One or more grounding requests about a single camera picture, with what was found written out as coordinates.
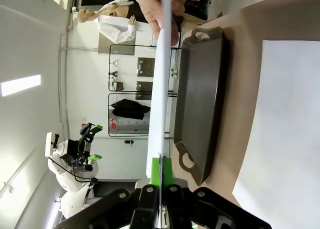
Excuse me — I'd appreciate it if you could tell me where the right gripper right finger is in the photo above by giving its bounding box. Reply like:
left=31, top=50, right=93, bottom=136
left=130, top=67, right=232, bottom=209
left=162, top=157, right=272, bottom=229

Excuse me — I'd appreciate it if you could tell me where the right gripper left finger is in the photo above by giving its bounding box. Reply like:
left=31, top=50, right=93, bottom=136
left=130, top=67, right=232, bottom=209
left=53, top=157, right=162, bottom=229

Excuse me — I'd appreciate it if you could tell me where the white A4 sheet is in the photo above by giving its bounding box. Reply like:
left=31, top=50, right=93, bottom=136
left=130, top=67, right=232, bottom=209
left=145, top=0, right=181, bottom=180

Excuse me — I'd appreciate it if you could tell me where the person's right hand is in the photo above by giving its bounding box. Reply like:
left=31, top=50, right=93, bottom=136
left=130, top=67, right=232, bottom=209
left=136, top=0, right=189, bottom=47

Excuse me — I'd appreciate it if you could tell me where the white A4 paper stack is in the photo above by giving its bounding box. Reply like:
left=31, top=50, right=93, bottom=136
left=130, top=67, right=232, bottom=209
left=231, top=39, right=320, bottom=229

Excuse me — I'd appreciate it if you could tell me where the mannequin in white shirt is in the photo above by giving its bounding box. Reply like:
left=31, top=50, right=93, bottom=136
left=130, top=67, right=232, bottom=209
left=76, top=0, right=139, bottom=45

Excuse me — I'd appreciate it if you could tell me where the red emergency stop button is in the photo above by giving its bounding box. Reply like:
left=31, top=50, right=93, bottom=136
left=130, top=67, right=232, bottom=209
left=109, top=116, right=119, bottom=136

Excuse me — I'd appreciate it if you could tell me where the brown framed wall panel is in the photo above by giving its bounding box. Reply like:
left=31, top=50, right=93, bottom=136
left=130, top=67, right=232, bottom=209
left=136, top=56, right=156, bottom=78
left=135, top=81, right=154, bottom=101

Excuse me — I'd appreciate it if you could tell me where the black wire clothes rack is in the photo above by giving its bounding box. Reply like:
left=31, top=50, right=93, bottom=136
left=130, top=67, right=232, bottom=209
left=107, top=43, right=181, bottom=140

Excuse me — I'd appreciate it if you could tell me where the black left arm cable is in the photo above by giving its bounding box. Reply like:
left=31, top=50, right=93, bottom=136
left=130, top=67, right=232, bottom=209
left=48, top=156, right=99, bottom=184

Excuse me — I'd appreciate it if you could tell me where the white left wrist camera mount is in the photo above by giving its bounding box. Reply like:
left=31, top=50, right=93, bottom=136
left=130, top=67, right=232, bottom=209
left=44, top=131, right=61, bottom=158

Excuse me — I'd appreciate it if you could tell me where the black hanging garment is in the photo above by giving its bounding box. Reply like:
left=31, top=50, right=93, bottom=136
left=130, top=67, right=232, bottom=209
left=110, top=98, right=152, bottom=121

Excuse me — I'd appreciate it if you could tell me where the rectangular ceiling light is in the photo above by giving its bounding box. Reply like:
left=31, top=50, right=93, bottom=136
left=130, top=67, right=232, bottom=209
left=0, top=74, right=42, bottom=98

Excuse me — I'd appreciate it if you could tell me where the tan wall board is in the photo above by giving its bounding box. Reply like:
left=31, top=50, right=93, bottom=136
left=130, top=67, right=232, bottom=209
left=97, top=33, right=137, bottom=56

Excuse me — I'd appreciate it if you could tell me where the dark brown plastic tray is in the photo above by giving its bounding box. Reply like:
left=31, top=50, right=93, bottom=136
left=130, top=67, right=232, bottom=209
left=172, top=26, right=224, bottom=187

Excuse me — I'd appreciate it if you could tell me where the person in black jacket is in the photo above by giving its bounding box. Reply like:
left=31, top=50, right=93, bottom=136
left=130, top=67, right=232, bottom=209
left=184, top=0, right=210, bottom=21

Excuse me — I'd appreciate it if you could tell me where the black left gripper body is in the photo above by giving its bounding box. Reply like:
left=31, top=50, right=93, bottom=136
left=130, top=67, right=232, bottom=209
left=66, top=137, right=95, bottom=174

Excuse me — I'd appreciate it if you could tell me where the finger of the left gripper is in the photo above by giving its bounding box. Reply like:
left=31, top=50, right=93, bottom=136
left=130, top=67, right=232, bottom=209
left=79, top=122, right=104, bottom=144
left=81, top=150, right=103, bottom=172

